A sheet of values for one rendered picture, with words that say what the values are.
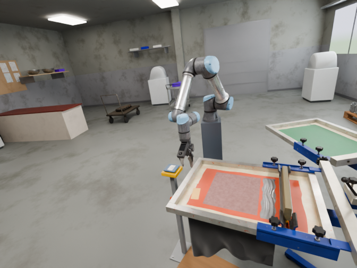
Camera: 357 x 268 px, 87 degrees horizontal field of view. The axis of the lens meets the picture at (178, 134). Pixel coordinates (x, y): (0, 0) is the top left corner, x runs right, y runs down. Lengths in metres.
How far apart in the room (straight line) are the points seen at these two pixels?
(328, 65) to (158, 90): 5.70
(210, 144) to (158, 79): 6.51
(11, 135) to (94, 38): 5.32
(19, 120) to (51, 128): 1.01
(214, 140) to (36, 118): 5.65
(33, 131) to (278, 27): 9.11
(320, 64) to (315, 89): 0.71
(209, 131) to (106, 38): 8.68
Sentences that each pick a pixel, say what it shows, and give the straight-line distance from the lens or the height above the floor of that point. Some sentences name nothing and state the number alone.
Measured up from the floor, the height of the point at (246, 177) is 0.96.
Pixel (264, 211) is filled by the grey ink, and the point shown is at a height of 0.96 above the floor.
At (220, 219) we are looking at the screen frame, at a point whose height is 0.99.
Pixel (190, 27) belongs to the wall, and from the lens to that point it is 8.84.
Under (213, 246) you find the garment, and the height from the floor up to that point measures 0.68.
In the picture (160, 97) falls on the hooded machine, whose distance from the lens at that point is 8.19.
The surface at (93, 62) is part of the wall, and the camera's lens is 10.41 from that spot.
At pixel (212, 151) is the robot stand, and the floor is 0.91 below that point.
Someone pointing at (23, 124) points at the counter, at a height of 0.53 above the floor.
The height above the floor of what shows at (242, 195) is 0.96.
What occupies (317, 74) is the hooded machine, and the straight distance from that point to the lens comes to 7.11.
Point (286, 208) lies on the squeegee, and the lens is 1.07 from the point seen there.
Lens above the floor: 1.76
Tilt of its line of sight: 22 degrees down
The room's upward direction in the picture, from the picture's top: 7 degrees counter-clockwise
